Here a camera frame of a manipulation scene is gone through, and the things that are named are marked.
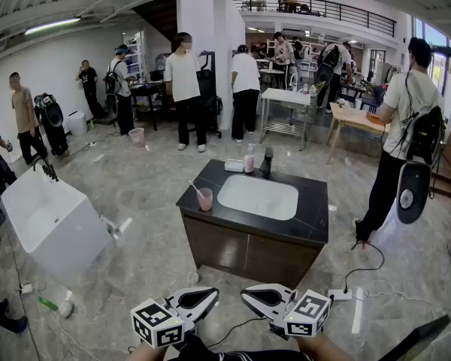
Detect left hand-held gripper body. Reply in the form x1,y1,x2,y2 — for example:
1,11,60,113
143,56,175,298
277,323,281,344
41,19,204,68
130,295,200,350

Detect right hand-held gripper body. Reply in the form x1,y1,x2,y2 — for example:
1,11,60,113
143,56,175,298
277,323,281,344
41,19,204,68
270,290,331,338

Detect pink translucent cup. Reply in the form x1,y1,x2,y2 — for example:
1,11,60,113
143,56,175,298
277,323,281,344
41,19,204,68
197,187,214,212

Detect person's left forearm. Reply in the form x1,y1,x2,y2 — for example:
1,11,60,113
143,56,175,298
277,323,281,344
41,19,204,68
126,342,174,361

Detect person's right forearm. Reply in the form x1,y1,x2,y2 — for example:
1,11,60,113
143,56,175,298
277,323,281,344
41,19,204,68
297,331,356,361

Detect black top wooden vanity cabinet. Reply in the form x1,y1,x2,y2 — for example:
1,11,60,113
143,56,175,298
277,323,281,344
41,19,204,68
175,159,330,289

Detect person's black striped shorts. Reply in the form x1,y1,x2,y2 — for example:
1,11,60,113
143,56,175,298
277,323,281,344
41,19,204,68
172,332,315,361

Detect white sink basin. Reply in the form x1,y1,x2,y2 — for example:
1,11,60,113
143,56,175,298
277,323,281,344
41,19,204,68
216,174,299,221

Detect white floor fitting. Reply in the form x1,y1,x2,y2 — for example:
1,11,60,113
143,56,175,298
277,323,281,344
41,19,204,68
99,214,133,241

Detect black bar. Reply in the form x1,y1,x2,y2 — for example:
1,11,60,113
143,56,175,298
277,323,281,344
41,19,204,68
389,314,451,361

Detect black sink faucet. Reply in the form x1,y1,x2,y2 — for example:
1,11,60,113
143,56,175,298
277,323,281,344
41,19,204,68
259,147,274,180

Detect pink soap pump bottle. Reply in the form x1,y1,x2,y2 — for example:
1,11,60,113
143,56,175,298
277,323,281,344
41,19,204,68
243,143,256,174

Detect white freestanding bathtub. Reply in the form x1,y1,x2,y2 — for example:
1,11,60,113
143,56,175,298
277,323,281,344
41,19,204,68
0,163,112,289

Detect pink plastic bin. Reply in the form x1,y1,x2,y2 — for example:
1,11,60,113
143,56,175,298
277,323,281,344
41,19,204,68
128,127,146,148

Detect black bathtub faucet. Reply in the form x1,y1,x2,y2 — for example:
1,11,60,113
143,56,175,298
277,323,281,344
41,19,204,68
32,158,60,183

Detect light wooden table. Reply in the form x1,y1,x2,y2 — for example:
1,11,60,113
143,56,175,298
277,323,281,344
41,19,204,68
325,102,391,165

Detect white metal table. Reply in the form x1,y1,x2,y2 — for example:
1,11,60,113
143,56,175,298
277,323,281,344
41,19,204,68
259,87,312,152

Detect black office chair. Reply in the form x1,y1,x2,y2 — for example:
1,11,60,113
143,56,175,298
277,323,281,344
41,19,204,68
187,50,223,139

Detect white lidded bin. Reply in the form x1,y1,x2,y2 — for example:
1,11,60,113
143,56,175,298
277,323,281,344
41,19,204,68
66,111,88,136

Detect black desk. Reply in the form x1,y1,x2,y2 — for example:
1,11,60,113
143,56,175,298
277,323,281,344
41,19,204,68
129,82,167,132

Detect black white backpack rig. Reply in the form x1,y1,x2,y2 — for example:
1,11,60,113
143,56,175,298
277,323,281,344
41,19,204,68
396,105,446,225

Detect white shelf unit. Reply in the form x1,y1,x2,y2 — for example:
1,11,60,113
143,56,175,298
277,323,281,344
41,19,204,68
123,32,147,83

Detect dark wooden staircase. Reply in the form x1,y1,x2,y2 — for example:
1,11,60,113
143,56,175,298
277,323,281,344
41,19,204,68
133,0,178,45

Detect black mezzanine railing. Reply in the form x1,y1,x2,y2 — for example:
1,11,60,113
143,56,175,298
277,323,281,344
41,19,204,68
231,0,398,39

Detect ceiling tube light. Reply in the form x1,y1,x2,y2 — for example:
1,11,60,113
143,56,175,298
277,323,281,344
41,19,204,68
24,17,82,36

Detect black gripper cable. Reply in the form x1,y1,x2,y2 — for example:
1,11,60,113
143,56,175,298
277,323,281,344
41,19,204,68
205,316,268,350

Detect white cable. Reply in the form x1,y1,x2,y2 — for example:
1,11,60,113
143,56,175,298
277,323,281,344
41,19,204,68
351,287,435,310

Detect black power cable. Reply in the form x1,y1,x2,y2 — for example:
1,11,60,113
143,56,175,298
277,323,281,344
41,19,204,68
344,238,386,293

